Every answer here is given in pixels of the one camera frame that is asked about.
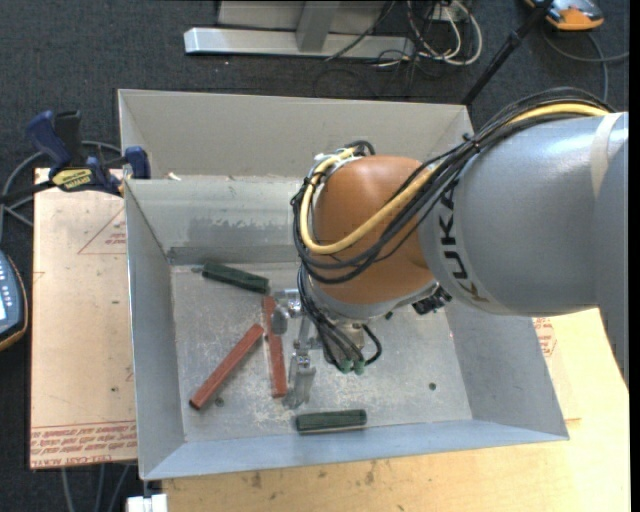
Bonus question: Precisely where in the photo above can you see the grey metal bin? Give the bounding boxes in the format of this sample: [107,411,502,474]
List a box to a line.
[117,88,571,482]

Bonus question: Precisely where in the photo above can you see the brown cardboard board, red print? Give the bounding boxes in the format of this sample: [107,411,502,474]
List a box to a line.
[29,166,139,471]

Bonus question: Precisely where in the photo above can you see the red-brown flat block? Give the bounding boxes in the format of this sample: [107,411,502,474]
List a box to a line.
[260,295,290,400]
[188,322,266,412]

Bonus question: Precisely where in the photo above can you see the dark green flat block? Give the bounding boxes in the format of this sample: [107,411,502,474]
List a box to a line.
[294,408,369,436]
[201,260,272,295]

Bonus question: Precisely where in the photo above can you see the black cylinder on white bracket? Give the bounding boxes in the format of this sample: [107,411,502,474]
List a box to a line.
[411,286,454,317]

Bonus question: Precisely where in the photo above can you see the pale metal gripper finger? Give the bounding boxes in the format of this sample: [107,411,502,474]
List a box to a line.
[270,287,303,336]
[283,351,318,409]

